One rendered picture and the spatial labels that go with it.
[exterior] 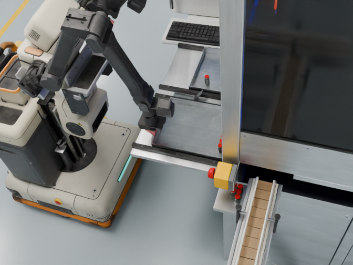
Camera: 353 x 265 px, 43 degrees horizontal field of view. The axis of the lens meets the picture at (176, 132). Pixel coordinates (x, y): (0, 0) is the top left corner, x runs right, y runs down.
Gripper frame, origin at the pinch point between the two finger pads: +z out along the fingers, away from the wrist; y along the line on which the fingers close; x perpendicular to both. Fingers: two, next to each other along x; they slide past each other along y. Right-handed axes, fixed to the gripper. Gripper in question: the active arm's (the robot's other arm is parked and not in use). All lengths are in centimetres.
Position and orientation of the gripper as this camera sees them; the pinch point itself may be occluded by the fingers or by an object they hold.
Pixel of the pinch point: (154, 133)
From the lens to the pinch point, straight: 187.2
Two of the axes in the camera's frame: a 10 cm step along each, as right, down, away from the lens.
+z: 1.0, 6.0, 8.0
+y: 9.4, 1.9, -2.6
